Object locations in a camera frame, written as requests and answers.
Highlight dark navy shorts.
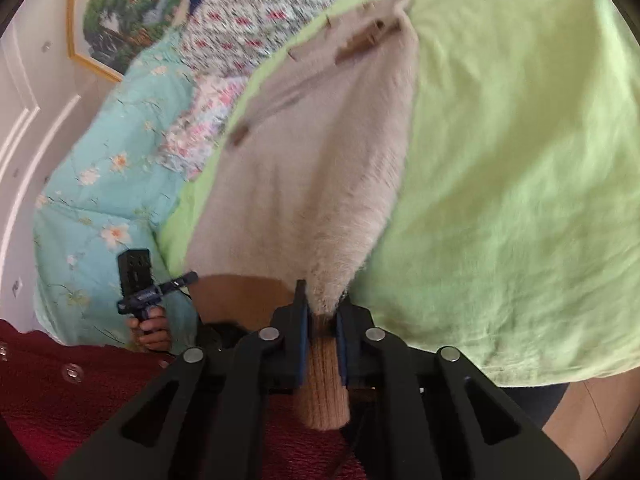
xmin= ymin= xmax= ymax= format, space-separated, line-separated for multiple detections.
xmin=505 ymin=379 xmax=572 ymax=427

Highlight turquoise floral quilt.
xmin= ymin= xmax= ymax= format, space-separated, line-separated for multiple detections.
xmin=32 ymin=25 xmax=202 ymax=352

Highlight pink floral patchwork pillow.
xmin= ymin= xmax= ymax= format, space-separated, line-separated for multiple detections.
xmin=159 ymin=74 xmax=251 ymax=182

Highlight beige knitted sweater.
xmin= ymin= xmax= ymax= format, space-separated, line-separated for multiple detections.
xmin=182 ymin=0 xmax=422 ymax=433

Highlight light green bed sheet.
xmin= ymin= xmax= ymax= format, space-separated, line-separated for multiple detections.
xmin=157 ymin=0 xmax=640 ymax=387

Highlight person's left hand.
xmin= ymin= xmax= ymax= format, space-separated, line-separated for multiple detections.
xmin=126 ymin=306 xmax=172 ymax=354

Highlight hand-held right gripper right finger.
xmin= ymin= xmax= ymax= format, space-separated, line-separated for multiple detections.
xmin=334 ymin=294 xmax=587 ymax=480

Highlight white red-flowered pillow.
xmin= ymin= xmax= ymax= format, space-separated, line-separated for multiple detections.
xmin=179 ymin=0 xmax=407 ymax=82

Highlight framed landscape painting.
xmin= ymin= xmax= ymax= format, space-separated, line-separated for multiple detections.
xmin=67 ymin=0 xmax=192 ymax=84

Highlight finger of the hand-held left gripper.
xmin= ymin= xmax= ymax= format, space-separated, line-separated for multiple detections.
xmin=157 ymin=271 xmax=200 ymax=295

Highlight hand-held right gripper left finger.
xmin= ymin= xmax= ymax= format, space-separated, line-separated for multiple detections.
xmin=55 ymin=280 xmax=308 ymax=480

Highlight red knitted garment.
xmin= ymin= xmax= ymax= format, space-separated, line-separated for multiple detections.
xmin=0 ymin=319 xmax=351 ymax=480

